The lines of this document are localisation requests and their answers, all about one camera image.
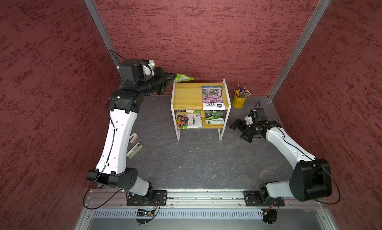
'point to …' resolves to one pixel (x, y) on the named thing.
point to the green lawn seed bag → (214, 117)
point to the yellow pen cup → (239, 97)
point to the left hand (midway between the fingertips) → (175, 77)
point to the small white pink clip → (133, 138)
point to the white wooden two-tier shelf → (188, 96)
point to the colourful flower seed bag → (189, 121)
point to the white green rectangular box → (135, 151)
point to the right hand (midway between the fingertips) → (233, 133)
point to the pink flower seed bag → (212, 98)
